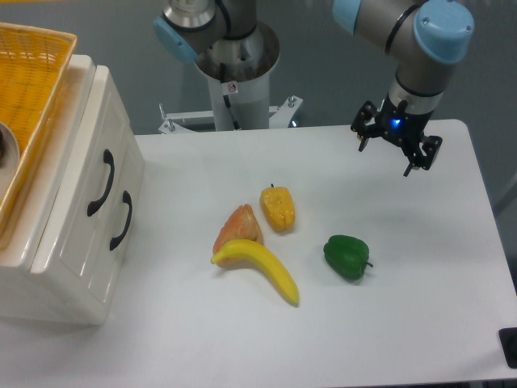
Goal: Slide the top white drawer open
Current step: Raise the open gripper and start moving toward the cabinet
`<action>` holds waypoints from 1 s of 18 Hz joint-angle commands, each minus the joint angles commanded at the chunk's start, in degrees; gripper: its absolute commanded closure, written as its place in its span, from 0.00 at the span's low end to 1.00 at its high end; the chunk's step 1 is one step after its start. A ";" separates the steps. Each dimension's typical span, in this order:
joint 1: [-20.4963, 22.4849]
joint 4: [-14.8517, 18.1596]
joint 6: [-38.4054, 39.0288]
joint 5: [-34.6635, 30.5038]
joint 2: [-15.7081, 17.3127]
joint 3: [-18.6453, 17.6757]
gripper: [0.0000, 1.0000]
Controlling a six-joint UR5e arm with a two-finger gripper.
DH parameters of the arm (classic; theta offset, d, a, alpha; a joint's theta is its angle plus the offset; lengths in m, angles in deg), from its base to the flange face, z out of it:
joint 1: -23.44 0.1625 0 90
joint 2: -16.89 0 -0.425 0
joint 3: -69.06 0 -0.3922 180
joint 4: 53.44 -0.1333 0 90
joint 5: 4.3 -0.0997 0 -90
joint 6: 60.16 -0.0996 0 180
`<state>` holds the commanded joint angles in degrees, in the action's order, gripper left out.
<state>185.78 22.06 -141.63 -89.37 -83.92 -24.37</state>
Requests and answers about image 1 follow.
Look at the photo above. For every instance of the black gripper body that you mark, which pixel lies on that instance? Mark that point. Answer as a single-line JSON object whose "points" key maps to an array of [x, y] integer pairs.
{"points": [[397, 124]]}

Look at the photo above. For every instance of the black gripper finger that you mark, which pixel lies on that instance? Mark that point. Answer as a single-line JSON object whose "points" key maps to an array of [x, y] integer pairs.
{"points": [[421, 153], [365, 125]]}

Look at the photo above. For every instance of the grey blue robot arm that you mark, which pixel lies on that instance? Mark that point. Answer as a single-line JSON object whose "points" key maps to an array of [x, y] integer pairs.
{"points": [[427, 38]]}

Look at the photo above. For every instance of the white drawer cabinet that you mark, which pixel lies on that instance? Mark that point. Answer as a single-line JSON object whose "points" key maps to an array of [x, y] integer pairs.
{"points": [[59, 296]]}

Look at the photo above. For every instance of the yellow toy bell pepper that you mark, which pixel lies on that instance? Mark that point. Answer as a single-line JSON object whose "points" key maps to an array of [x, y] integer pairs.
{"points": [[278, 208]]}

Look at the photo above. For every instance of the green toy bell pepper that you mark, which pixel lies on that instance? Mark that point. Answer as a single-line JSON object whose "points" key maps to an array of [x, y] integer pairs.
{"points": [[348, 256]]}

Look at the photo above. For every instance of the orange toy fruit wedge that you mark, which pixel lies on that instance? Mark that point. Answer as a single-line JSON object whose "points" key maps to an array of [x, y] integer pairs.
{"points": [[240, 238]]}

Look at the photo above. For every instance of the yellow toy banana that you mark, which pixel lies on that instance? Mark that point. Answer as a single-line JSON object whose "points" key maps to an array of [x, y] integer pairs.
{"points": [[264, 260]]}

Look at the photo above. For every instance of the black table corner clamp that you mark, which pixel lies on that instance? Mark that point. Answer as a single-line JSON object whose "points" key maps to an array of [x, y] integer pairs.
{"points": [[508, 340]]}

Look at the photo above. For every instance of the yellow woven basket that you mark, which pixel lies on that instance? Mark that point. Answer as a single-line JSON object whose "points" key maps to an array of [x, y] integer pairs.
{"points": [[33, 63]]}

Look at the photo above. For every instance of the grey bowl in basket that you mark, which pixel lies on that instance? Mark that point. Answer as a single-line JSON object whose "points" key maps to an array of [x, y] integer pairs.
{"points": [[9, 158]]}

